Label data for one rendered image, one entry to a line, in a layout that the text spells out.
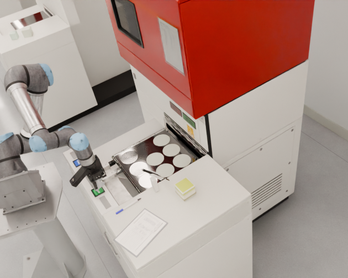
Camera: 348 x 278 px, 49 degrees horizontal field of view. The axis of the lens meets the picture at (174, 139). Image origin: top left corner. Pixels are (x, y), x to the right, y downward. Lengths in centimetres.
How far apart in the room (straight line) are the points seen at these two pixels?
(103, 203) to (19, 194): 50
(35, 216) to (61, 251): 50
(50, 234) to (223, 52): 150
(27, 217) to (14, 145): 39
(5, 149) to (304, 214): 204
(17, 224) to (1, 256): 106
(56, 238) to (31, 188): 49
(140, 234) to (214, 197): 38
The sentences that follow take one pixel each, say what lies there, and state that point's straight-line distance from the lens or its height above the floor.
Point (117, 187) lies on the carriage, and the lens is 207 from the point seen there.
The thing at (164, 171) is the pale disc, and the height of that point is 90.
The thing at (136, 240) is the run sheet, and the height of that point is 97.
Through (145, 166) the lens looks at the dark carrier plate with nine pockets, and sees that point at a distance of 210.
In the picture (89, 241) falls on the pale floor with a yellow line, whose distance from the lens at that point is 303.
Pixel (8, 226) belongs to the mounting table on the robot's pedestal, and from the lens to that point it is 226.
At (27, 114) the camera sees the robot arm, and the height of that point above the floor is 142.
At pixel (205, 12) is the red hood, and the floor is 172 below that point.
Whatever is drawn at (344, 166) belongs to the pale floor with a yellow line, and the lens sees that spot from 332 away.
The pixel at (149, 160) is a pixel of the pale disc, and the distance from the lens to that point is 213.
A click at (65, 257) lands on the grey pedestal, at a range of 271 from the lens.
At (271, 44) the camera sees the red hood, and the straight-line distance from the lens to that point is 193.
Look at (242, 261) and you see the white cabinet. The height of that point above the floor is 43.
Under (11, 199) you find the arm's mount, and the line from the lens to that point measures 224.
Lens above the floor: 241
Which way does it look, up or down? 43 degrees down
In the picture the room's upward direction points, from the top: 11 degrees counter-clockwise
